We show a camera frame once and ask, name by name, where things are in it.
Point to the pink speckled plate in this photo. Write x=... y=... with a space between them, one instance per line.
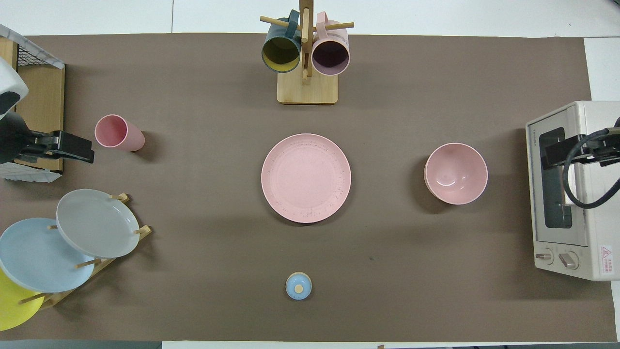
x=306 y=178

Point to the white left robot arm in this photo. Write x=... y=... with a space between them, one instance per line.
x=8 y=82

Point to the brown table mat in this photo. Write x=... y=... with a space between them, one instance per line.
x=203 y=169

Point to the pink tumbler cup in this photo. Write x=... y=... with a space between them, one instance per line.
x=116 y=132

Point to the beige toaster oven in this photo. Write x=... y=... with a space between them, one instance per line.
x=593 y=218

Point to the dark green mug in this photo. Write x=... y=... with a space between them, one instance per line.
x=280 y=51

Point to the yellow plate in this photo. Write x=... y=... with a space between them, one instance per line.
x=12 y=305

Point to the blue lid with wooden knob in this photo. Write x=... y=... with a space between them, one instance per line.
x=298 y=286

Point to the light blue plate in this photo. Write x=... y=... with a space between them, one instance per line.
x=38 y=257

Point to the pink bowl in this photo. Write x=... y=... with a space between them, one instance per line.
x=456 y=172

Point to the wooden mug tree stand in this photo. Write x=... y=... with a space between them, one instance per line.
x=306 y=92

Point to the pink mug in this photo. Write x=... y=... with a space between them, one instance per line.
x=331 y=55

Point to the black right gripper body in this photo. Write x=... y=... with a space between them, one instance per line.
x=562 y=150

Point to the grey plate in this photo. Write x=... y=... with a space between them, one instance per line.
x=97 y=223

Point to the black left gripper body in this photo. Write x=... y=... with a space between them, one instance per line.
x=68 y=145

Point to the wooden plate rack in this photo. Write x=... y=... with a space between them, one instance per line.
x=144 y=231

